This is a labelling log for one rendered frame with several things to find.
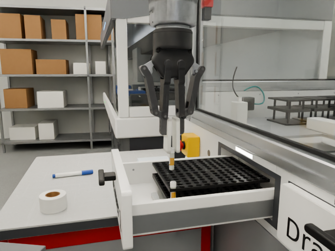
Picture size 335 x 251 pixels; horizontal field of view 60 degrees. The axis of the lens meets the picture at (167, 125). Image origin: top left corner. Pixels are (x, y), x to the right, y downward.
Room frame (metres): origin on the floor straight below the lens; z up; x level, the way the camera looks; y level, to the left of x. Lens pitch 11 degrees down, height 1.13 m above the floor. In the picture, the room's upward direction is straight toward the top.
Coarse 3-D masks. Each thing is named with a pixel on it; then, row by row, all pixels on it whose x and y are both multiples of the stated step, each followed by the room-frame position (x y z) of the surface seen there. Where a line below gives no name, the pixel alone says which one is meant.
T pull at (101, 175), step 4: (100, 172) 0.60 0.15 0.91; (108, 172) 0.60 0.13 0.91; (112, 172) 0.60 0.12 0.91; (100, 176) 0.57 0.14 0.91; (104, 176) 0.58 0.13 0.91; (108, 176) 0.58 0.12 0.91; (112, 176) 0.58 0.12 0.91; (100, 180) 0.56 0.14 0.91; (104, 180) 0.56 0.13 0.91; (108, 180) 0.58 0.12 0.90; (112, 180) 0.58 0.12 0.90; (100, 184) 0.55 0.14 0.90; (104, 184) 0.56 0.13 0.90
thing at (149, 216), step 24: (144, 168) 0.73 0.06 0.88; (144, 192) 0.67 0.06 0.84; (240, 192) 0.53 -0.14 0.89; (264, 192) 0.54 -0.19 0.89; (144, 216) 0.48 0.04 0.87; (168, 216) 0.49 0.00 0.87; (192, 216) 0.50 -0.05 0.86; (216, 216) 0.52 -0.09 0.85; (240, 216) 0.53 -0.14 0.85; (264, 216) 0.54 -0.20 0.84
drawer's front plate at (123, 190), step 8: (112, 152) 0.70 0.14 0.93; (112, 160) 0.70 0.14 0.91; (120, 160) 0.63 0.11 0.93; (112, 168) 0.72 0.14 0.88; (120, 168) 0.58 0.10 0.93; (120, 176) 0.53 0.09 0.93; (120, 184) 0.49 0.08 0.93; (128, 184) 0.49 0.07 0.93; (120, 192) 0.48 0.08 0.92; (128, 192) 0.46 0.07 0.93; (120, 200) 0.48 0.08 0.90; (128, 200) 0.46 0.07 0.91; (120, 208) 0.49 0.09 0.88; (128, 208) 0.46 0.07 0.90; (128, 216) 0.46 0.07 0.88; (128, 224) 0.46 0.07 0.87; (120, 232) 0.51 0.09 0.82; (128, 232) 0.46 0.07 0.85; (128, 240) 0.46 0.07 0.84; (128, 248) 0.46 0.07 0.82
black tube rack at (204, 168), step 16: (192, 160) 0.72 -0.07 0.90; (208, 160) 0.72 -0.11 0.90; (224, 160) 0.72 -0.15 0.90; (176, 176) 0.61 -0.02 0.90; (192, 176) 0.61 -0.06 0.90; (208, 176) 0.61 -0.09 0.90; (224, 176) 0.61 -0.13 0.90; (240, 176) 0.61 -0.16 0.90; (256, 176) 0.61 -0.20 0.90; (176, 192) 0.55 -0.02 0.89; (192, 192) 0.59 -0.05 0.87; (208, 192) 0.59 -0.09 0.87; (224, 192) 0.59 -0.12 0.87
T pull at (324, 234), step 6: (306, 228) 0.38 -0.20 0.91; (312, 228) 0.37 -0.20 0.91; (318, 228) 0.37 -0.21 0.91; (312, 234) 0.37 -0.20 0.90; (318, 234) 0.36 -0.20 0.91; (324, 234) 0.36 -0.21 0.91; (330, 234) 0.36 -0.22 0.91; (318, 240) 0.36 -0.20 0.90; (324, 240) 0.35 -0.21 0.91; (330, 240) 0.34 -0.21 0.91; (330, 246) 0.34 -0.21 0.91
